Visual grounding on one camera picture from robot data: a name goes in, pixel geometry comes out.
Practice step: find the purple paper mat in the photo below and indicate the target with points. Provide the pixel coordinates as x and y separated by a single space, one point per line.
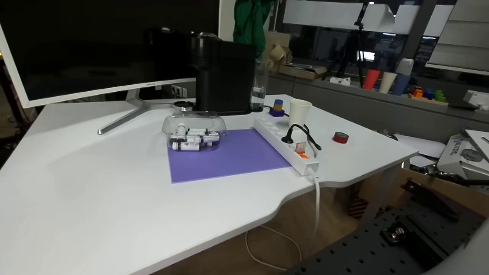
230 154

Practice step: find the white power strip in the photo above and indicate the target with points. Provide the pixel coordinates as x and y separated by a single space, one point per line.
277 136

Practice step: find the blue yellow red toy stack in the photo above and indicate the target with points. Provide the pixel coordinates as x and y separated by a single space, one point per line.
277 107

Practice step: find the clear glass bowl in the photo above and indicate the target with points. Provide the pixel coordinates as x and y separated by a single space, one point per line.
193 122

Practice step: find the clear water tank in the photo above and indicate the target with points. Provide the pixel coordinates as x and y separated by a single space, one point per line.
260 81

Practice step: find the white paper cup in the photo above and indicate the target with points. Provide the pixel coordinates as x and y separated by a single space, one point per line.
300 111

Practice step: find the round coffee machine drip tray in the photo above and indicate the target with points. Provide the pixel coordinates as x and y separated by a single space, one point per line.
184 105

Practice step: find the black coffee machine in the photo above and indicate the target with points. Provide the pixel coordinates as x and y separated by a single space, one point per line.
224 70

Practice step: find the cardboard box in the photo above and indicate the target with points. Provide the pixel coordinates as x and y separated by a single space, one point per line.
277 47

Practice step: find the red round cap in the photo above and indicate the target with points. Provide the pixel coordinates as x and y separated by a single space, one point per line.
341 136

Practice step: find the green hanging cloth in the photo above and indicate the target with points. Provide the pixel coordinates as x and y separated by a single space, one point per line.
251 23

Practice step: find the silver monitor stand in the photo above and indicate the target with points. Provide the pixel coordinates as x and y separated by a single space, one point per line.
124 116

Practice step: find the grey side counter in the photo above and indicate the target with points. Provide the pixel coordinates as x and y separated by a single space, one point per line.
377 108

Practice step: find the red plastic cup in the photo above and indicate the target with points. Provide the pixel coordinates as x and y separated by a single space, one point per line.
372 79

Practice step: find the cream plastic cup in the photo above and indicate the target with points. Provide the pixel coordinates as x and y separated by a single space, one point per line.
387 82

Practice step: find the blue plastic cup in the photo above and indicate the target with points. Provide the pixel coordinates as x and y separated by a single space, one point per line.
401 84

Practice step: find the black perforated breadboard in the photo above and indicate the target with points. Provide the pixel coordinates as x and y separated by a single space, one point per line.
367 249

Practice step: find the white framed computer monitor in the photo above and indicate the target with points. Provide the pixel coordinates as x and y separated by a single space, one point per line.
101 46

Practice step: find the orange small toy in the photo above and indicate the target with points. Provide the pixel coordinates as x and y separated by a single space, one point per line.
418 92

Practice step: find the blue small toy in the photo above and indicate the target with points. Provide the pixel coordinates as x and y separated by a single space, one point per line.
430 93

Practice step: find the green small toy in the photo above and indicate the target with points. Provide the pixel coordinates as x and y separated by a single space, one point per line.
441 95

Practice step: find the white grey device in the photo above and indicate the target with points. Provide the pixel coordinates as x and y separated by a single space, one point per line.
464 154

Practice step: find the white small box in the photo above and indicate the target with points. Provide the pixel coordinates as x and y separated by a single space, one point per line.
477 99

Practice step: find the black camera tripod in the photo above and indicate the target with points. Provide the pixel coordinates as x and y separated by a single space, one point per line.
360 40

